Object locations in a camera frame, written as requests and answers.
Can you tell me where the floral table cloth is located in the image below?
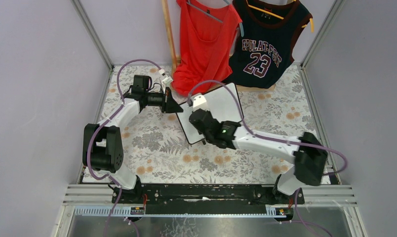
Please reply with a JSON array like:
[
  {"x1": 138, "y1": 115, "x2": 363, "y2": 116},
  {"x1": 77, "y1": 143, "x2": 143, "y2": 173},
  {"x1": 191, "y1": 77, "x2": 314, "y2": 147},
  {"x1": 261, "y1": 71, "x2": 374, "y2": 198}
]
[{"x1": 82, "y1": 65, "x2": 331, "y2": 186}]

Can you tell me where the grey clothes hanger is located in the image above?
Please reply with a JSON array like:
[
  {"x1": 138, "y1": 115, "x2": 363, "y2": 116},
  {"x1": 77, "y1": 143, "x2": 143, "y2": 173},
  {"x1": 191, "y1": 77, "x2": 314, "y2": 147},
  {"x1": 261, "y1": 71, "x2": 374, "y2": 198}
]
[{"x1": 186, "y1": 0, "x2": 244, "y2": 37}]

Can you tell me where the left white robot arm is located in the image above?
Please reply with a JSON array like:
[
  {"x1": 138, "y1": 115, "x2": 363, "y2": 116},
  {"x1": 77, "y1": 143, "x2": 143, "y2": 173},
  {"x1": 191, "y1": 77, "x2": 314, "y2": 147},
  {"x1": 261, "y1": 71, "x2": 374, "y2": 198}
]
[{"x1": 82, "y1": 75, "x2": 183, "y2": 190}]

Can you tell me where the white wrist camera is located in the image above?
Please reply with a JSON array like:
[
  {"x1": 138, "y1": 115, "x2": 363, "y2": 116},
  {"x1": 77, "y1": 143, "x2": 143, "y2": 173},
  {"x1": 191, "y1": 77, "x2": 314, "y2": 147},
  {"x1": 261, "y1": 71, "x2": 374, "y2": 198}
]
[
  {"x1": 158, "y1": 68, "x2": 173, "y2": 88},
  {"x1": 187, "y1": 94, "x2": 209, "y2": 112}
]

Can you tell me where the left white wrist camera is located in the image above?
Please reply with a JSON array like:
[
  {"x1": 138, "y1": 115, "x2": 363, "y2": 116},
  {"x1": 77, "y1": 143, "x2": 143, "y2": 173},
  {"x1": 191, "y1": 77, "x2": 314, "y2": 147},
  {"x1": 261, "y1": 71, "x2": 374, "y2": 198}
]
[{"x1": 158, "y1": 68, "x2": 173, "y2": 88}]

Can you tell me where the white board black frame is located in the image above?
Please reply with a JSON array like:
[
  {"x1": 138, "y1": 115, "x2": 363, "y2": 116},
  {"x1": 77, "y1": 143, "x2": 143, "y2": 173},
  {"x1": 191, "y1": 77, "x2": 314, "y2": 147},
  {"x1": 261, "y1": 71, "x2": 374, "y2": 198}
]
[{"x1": 177, "y1": 83, "x2": 242, "y2": 145}]

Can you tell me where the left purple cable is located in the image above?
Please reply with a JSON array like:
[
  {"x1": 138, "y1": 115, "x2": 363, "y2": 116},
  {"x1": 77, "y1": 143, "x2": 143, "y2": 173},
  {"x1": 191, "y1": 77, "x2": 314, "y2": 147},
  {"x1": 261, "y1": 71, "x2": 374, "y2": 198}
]
[{"x1": 86, "y1": 59, "x2": 166, "y2": 237}]

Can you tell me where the navy basketball jersey 23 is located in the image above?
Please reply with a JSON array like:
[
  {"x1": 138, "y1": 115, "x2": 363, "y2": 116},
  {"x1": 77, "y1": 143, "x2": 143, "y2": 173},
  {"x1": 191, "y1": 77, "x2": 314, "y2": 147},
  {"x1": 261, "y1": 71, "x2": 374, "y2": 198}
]
[{"x1": 223, "y1": 0, "x2": 313, "y2": 89}]

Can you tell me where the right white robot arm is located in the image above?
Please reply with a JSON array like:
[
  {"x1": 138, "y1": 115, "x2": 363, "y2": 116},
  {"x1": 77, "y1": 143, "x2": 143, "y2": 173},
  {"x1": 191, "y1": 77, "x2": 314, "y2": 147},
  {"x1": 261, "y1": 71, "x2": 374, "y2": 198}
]
[{"x1": 189, "y1": 109, "x2": 327, "y2": 196}]

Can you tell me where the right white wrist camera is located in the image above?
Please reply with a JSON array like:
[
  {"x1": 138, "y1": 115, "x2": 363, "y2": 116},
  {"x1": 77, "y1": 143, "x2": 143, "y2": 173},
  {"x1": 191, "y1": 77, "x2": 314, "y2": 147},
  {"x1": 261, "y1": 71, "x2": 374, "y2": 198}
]
[{"x1": 187, "y1": 94, "x2": 209, "y2": 112}]

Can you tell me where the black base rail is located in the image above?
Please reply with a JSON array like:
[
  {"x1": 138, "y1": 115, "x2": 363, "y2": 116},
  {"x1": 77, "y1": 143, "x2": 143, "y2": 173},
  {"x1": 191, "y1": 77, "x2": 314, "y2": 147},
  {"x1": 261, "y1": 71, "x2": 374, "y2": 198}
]
[{"x1": 111, "y1": 184, "x2": 305, "y2": 217}]

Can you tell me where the wooden clothes rack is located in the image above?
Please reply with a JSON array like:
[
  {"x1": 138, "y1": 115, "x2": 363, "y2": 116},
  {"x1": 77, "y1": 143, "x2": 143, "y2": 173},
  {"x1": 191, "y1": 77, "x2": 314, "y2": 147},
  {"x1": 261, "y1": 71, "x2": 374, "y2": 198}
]
[{"x1": 161, "y1": 0, "x2": 276, "y2": 92}]

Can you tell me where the red tank top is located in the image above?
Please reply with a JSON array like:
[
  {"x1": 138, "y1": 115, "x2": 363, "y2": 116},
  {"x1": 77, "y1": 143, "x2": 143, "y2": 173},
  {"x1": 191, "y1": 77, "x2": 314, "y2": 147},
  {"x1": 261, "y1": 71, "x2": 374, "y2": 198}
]
[{"x1": 172, "y1": 0, "x2": 242, "y2": 96}]

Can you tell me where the yellow clothes hanger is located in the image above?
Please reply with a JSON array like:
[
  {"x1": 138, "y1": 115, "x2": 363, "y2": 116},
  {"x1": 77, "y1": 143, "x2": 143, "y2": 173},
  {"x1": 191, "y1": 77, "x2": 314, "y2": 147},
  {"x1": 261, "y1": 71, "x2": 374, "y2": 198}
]
[{"x1": 246, "y1": 0, "x2": 315, "y2": 33}]

